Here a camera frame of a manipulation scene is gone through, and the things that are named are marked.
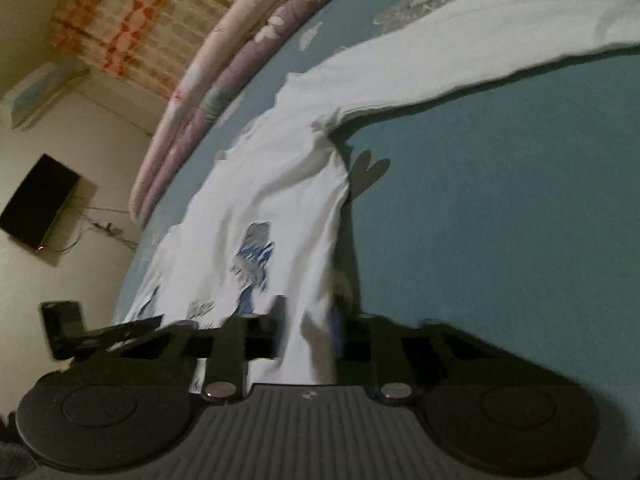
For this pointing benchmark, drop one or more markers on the orange patterned curtain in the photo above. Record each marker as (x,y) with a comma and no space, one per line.
(150,20)

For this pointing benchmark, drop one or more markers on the white air conditioner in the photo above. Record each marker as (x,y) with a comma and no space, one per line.
(40,92)

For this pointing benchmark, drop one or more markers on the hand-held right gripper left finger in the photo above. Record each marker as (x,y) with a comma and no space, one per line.
(280,325)

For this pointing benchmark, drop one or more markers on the black wall television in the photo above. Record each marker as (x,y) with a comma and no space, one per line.
(40,200)

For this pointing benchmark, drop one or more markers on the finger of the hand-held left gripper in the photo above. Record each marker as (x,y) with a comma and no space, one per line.
(120,332)

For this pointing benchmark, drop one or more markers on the purple floral quilt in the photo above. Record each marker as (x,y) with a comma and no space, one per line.
(235,75)

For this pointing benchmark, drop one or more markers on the pink floral quilt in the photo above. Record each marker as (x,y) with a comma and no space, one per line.
(210,60)

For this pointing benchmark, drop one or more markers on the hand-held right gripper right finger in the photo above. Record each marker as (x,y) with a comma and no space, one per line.
(339,332)

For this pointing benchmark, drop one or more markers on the white printed long-sleeved shirt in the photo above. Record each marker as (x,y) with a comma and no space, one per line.
(280,185)

